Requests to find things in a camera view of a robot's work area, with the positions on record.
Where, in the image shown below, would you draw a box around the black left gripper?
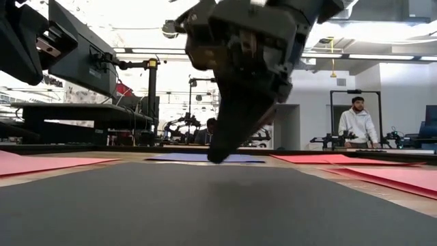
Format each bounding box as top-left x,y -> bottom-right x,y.
0,5 -> 79,86

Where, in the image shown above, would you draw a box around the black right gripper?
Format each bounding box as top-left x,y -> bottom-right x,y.
207,0 -> 305,164

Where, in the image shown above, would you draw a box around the blue paper sheet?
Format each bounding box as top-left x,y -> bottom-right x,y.
145,152 -> 266,164

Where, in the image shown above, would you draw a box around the black paper sheet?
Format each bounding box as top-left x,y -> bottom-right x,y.
0,162 -> 437,246

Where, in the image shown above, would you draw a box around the red paper sheet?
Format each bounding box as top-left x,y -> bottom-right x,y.
270,154 -> 426,167

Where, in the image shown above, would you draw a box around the pink paper sheet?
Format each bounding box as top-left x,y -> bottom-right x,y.
319,166 -> 437,201
0,149 -> 121,178

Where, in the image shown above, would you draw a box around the black background robot arms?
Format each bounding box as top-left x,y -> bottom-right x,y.
252,128 -> 272,148
163,113 -> 202,145

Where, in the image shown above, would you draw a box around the person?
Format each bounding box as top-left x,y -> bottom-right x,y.
337,96 -> 380,149
193,118 -> 218,146

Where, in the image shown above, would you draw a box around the grey door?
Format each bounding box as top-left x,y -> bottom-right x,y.
274,104 -> 301,152

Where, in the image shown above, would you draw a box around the black computer monitor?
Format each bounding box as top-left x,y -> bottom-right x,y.
47,0 -> 118,99

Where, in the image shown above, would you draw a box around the standing desk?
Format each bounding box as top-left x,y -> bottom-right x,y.
10,101 -> 154,146

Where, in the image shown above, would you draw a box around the black computer tower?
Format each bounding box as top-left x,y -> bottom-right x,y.
115,94 -> 161,120

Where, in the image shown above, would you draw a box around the yellow hanging ceiling pendant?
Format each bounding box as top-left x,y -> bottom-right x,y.
329,36 -> 337,79

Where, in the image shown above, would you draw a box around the red box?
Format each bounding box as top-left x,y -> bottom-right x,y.
115,83 -> 135,99

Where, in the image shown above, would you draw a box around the black dome ceiling device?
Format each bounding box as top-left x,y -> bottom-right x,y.
160,19 -> 179,40

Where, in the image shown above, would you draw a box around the light background work table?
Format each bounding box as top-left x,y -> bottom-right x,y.
309,146 -> 436,154

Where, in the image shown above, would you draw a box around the blue chair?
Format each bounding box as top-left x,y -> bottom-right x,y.
409,104 -> 437,151

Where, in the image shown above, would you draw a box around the black background gantry frame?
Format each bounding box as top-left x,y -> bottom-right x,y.
329,89 -> 382,150
188,77 -> 218,128

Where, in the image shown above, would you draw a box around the black table frame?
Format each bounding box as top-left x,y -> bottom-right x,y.
0,142 -> 437,165

